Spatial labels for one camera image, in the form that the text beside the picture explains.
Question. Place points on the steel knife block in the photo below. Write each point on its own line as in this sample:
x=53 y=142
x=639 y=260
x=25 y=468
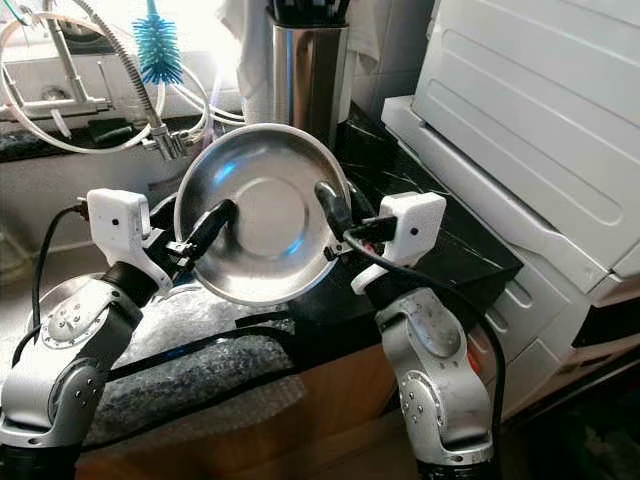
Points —
x=310 y=80

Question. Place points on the dark green scouring sponge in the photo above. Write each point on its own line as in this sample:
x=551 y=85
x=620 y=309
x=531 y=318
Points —
x=22 y=145

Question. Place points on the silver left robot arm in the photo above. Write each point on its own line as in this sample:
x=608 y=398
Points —
x=65 y=350

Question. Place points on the stainless steel sink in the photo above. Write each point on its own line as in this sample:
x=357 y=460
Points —
x=80 y=200

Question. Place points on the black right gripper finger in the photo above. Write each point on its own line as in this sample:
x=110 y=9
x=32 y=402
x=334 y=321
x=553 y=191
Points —
x=336 y=212

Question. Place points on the round steel plate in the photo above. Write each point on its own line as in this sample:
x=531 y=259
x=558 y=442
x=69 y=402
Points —
x=270 y=215

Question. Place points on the teal bottle brush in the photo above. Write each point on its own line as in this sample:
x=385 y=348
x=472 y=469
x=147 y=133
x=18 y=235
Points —
x=157 y=50

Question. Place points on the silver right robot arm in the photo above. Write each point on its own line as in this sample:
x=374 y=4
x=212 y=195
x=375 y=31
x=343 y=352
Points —
x=435 y=350

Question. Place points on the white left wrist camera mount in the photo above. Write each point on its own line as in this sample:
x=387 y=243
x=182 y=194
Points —
x=115 y=222

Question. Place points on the bubble wrap sheet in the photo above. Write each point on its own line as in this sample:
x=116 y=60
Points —
x=210 y=380

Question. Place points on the steel tap mixer body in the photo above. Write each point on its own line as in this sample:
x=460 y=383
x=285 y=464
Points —
x=68 y=65

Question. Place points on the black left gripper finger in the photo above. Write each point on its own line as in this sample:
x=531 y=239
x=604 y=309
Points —
x=212 y=230

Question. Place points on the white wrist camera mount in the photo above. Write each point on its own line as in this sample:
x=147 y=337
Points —
x=415 y=225
x=115 y=222

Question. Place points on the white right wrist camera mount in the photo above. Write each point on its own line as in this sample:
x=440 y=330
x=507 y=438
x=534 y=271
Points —
x=415 y=225

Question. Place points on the wooden cabinet front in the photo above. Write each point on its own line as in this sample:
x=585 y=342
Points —
x=340 y=400

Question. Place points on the green scouring pad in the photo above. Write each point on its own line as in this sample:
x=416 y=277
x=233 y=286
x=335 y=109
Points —
x=110 y=132

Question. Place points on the orange plastic object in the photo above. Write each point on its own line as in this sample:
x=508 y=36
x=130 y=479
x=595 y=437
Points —
x=474 y=365

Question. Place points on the white hanging cloth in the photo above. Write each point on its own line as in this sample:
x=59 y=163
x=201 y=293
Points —
x=242 y=35

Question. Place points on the white plastic tube coil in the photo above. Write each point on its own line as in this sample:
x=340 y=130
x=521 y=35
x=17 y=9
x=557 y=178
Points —
x=50 y=148

